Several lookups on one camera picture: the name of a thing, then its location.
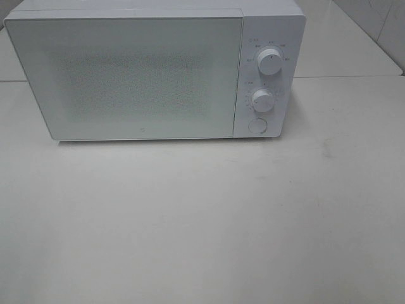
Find white round door button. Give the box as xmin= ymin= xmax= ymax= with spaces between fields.
xmin=248 ymin=118 xmax=267 ymax=134

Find white timer knob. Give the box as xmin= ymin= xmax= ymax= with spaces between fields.
xmin=251 ymin=89 xmax=275 ymax=113

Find white microwave door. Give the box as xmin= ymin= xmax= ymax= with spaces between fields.
xmin=6 ymin=17 xmax=242 ymax=141

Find white upper power knob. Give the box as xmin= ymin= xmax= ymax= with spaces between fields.
xmin=256 ymin=46 xmax=284 ymax=76

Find white microwave oven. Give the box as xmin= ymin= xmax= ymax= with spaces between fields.
xmin=4 ymin=1 xmax=306 ymax=140

